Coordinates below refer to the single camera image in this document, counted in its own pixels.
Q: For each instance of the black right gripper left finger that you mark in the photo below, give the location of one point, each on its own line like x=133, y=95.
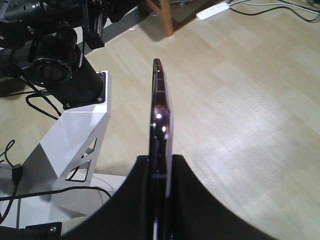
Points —
x=123, y=216

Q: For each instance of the wooden chair leg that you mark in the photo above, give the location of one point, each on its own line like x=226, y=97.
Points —
x=164, y=11

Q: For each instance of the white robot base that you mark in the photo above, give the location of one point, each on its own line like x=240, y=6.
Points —
x=59, y=182

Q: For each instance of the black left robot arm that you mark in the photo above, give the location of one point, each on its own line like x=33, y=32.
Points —
x=38, y=42

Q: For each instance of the white power strip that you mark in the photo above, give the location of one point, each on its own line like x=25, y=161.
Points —
x=213, y=10

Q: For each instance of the black foldable phone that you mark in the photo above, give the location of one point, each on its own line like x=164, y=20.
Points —
x=160, y=156

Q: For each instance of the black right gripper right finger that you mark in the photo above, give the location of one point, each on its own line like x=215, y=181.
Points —
x=198, y=215

